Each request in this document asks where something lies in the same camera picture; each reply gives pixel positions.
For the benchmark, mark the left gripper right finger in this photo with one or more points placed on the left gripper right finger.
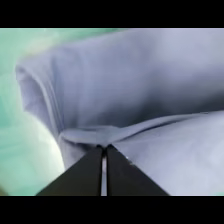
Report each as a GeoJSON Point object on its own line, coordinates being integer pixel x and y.
{"type": "Point", "coordinates": [128, 176]}

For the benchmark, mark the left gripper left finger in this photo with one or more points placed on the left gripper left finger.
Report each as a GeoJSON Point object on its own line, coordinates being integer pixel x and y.
{"type": "Point", "coordinates": [83, 176]}

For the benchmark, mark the blue T-shirt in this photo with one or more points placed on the blue T-shirt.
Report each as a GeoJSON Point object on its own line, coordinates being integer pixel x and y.
{"type": "Point", "coordinates": [133, 86]}

